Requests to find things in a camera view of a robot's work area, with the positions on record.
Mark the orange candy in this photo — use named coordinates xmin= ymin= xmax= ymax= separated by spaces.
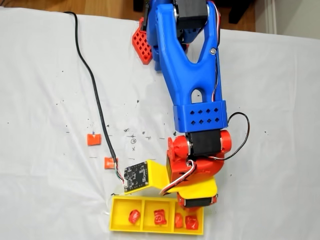
xmin=174 ymin=212 xmax=185 ymax=229
xmin=103 ymin=156 xmax=118 ymax=170
xmin=86 ymin=133 xmax=102 ymax=146

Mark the red candy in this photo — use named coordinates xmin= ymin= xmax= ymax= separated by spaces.
xmin=184 ymin=215 xmax=200 ymax=230
xmin=128 ymin=209 xmax=141 ymax=225
xmin=152 ymin=209 xmax=168 ymax=225

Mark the yellow three-compartment box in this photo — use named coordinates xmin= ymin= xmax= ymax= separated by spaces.
xmin=108 ymin=194 xmax=205 ymax=236

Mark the white plastic table cover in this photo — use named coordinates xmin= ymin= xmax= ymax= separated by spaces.
xmin=0 ymin=7 xmax=320 ymax=240

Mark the black table clamp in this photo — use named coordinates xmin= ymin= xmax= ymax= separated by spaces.
xmin=139 ymin=0 xmax=151 ymax=32

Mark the short white servo cable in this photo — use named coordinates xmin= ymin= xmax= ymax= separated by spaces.
xmin=158 ymin=159 xmax=197 ymax=197

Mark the camera board on yellow mount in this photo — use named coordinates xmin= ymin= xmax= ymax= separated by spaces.
xmin=123 ymin=159 xmax=169 ymax=196

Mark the looped thin servo cable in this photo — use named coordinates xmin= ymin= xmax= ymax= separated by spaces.
xmin=207 ymin=112 xmax=251 ymax=161

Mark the thick black camera cable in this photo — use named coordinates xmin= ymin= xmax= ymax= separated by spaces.
xmin=63 ymin=11 xmax=126 ymax=187

